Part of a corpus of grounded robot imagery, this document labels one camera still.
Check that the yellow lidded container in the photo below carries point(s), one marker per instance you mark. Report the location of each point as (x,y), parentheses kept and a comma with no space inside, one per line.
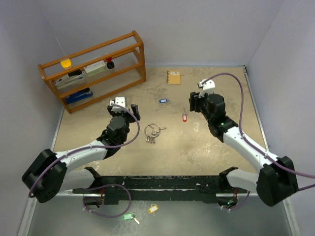
(66,64)

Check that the black base frame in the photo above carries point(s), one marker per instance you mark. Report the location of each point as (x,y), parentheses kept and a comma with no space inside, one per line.
(204,189)

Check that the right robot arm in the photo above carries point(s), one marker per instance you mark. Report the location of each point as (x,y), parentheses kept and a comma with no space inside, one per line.
(274,179)

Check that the red key tag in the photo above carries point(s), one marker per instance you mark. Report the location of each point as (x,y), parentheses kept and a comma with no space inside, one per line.
(184,115)

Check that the blue key tag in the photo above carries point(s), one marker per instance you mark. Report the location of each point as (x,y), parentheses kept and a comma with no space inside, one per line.
(164,101)

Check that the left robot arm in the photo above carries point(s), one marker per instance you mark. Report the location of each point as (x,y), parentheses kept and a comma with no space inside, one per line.
(45,176)

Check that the bunch of metal keys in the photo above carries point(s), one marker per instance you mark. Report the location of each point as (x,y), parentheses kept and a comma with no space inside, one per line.
(152,137)

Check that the blue stapler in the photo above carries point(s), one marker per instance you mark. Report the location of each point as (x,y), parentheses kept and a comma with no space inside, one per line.
(80,95)

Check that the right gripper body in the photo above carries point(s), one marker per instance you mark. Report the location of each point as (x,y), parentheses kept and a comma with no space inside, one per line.
(198,104)

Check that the wooden shelf rack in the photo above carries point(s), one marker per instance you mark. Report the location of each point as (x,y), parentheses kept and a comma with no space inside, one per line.
(53,70)

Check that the white box on shelf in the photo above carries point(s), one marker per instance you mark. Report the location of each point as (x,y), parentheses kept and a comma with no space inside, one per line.
(95,68)

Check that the green key tag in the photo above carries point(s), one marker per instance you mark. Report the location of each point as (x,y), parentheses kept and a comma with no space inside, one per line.
(130,216)

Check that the brown spiral notebook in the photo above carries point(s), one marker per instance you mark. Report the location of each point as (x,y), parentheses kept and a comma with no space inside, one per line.
(173,77)

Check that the large metal keyring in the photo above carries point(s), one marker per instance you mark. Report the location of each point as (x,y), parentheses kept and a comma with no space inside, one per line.
(153,130)

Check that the white stapler on shelf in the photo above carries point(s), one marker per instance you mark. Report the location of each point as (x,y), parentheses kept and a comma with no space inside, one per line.
(71,78)

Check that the yellow key tag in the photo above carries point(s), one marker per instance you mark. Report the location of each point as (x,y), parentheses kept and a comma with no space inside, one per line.
(153,208)

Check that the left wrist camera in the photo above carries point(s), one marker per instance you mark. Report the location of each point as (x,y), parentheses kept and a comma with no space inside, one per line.
(118,102)

